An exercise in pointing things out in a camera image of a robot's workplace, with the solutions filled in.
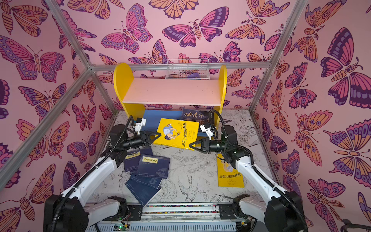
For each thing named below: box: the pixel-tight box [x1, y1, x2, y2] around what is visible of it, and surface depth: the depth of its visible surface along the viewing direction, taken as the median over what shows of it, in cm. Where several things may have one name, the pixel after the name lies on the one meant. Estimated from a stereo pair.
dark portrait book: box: [182, 108, 211, 125], surface depth 94 cm
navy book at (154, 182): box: [129, 174, 163, 190], surface depth 84 cm
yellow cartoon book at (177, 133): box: [153, 117, 200, 151], surface depth 73 cm
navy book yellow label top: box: [135, 154, 171, 179], surface depth 88 cm
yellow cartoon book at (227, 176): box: [215, 153, 245, 188], surface depth 85 cm
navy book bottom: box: [124, 178, 162, 207], surface depth 81 cm
